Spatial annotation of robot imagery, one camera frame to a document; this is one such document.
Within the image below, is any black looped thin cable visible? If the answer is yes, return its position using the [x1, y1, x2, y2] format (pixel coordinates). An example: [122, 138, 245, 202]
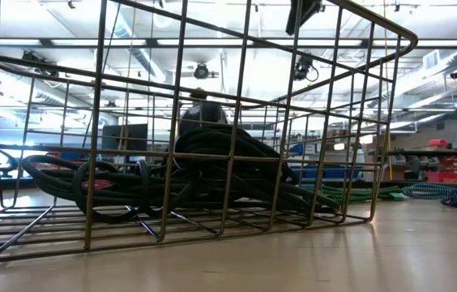
[195, 178, 341, 216]

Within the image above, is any green braided USB-C cable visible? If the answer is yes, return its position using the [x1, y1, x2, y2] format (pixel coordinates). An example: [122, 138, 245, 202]
[299, 183, 404, 204]

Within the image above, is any thin teal USB-C cable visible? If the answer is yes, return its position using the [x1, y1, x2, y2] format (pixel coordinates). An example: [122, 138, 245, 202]
[400, 182, 457, 201]

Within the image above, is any black USB-C cable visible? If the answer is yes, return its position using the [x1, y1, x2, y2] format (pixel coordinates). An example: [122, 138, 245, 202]
[20, 155, 152, 224]

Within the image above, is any round black ceiling lamp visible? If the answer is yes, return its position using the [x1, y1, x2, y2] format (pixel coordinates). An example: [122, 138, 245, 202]
[193, 62, 211, 80]

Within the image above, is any dark background monitor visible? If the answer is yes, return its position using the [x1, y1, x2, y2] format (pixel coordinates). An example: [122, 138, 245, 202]
[101, 123, 149, 152]

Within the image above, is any black ceiling fixture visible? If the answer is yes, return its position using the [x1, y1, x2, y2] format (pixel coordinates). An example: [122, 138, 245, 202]
[20, 50, 60, 78]

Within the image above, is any black overhead camera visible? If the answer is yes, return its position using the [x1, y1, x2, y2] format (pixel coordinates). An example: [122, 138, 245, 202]
[293, 54, 319, 82]

